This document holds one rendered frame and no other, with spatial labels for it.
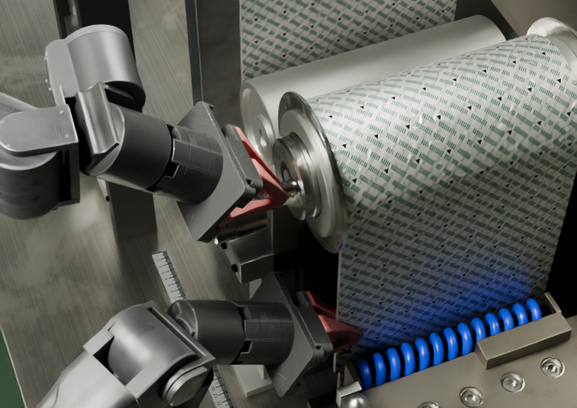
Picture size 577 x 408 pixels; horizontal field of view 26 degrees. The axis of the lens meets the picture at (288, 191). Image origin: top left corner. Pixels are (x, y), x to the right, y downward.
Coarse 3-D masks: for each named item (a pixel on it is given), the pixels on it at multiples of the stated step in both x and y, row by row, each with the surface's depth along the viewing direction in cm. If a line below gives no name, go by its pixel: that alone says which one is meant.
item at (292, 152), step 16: (288, 144) 107; (304, 144) 107; (288, 160) 107; (304, 160) 106; (288, 176) 109; (304, 176) 106; (304, 192) 106; (320, 192) 107; (304, 208) 107; (320, 208) 108
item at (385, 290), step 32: (480, 224) 115; (512, 224) 117; (544, 224) 119; (384, 256) 112; (416, 256) 114; (448, 256) 116; (480, 256) 119; (512, 256) 121; (544, 256) 123; (352, 288) 114; (384, 288) 116; (416, 288) 118; (448, 288) 121; (480, 288) 123; (512, 288) 125; (544, 288) 128; (352, 320) 118; (384, 320) 120; (416, 320) 123; (448, 320) 125; (352, 352) 122; (384, 352) 125
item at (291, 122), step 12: (564, 48) 112; (576, 60) 111; (576, 72) 110; (288, 120) 109; (300, 120) 106; (288, 132) 110; (300, 132) 107; (312, 132) 105; (312, 144) 105; (312, 156) 106; (324, 168) 104; (324, 180) 104; (324, 192) 105; (324, 204) 106; (324, 216) 108; (312, 228) 112; (324, 228) 109
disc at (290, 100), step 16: (288, 96) 109; (304, 112) 106; (320, 128) 103; (320, 144) 104; (336, 176) 103; (336, 192) 104; (336, 208) 105; (336, 224) 106; (320, 240) 112; (336, 240) 108
